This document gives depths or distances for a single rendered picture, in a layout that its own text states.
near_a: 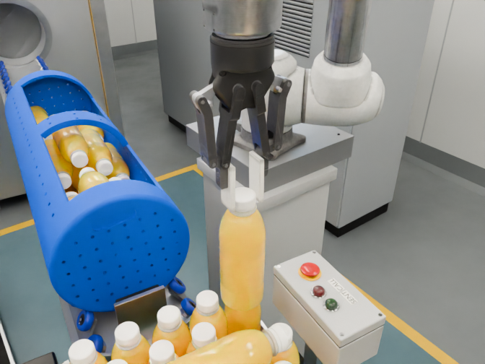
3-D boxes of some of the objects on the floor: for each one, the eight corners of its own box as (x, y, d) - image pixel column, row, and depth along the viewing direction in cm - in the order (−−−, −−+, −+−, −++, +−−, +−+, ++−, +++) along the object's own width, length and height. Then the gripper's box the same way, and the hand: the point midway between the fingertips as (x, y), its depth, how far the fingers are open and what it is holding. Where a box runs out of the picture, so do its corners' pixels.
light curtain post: (137, 235, 269) (86, -95, 180) (141, 240, 265) (89, -95, 176) (128, 238, 267) (70, -95, 178) (130, 244, 262) (73, -95, 173)
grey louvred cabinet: (211, 109, 439) (205, -57, 363) (390, 211, 291) (442, -34, 215) (162, 122, 411) (144, -54, 335) (332, 242, 264) (368, -25, 188)
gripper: (284, 16, 57) (277, 175, 70) (161, 32, 50) (177, 205, 63) (320, 29, 51) (305, 198, 64) (188, 48, 45) (200, 234, 57)
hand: (242, 181), depth 62 cm, fingers closed on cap, 4 cm apart
